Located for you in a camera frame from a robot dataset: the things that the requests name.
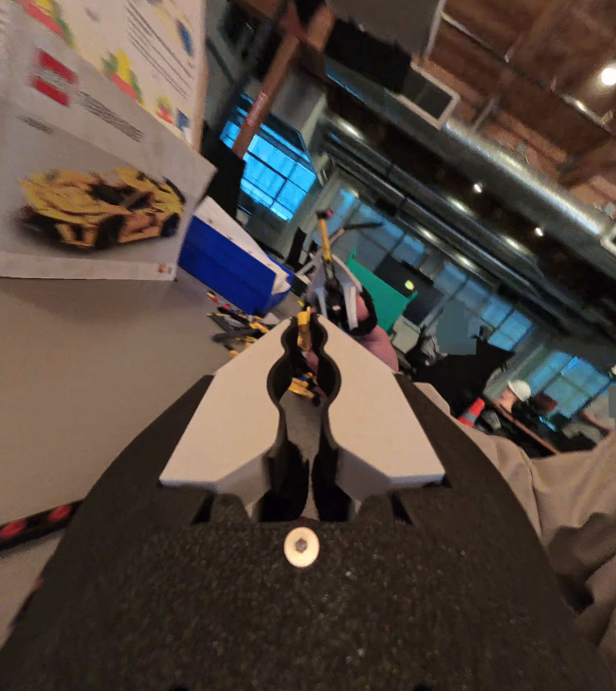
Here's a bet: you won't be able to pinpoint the person's right hand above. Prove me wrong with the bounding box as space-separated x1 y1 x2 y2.
355 296 400 374

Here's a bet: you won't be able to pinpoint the pile of yellow black bricks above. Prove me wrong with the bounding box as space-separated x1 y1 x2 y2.
207 292 275 358

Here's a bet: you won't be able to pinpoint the white paper sheets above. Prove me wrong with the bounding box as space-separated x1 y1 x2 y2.
195 195 293 296

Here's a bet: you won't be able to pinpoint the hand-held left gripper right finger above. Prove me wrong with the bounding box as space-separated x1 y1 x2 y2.
312 315 446 509

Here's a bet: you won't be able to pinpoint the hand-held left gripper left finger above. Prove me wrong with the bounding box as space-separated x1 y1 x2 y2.
159 319 295 515

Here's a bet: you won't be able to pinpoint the silver ventilation duct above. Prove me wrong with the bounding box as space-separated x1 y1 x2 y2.
330 116 616 304

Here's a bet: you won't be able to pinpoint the orange traffic cone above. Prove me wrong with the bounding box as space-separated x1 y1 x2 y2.
457 397 487 428

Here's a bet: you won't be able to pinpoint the wooden post red label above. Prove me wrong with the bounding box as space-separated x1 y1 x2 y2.
231 5 337 158

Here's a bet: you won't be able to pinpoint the group of black pinned beams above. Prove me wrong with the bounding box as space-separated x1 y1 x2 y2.
0 501 83 563

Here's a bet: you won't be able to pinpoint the blue plastic bin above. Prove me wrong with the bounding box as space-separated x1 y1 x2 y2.
178 197 294 317

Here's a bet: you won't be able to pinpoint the person's right forearm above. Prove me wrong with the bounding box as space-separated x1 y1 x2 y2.
413 380 616 541

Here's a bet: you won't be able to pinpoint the yellow panel black connector assembly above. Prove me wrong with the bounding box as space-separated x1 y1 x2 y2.
288 209 337 407

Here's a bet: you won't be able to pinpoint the black monitor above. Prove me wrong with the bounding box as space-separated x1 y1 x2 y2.
393 269 445 326

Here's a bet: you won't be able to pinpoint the green felt bin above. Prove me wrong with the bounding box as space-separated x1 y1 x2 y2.
347 249 418 334

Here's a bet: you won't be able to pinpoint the black head desk lamp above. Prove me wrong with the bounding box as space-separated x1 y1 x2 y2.
334 219 385 239

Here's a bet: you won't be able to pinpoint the dark overhead panel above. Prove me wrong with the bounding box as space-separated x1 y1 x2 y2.
323 0 447 61

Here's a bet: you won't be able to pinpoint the person's beige jacket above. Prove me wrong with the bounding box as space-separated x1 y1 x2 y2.
535 432 616 691

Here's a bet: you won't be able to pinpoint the toy car instruction booklet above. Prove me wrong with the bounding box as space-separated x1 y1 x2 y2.
0 11 217 281

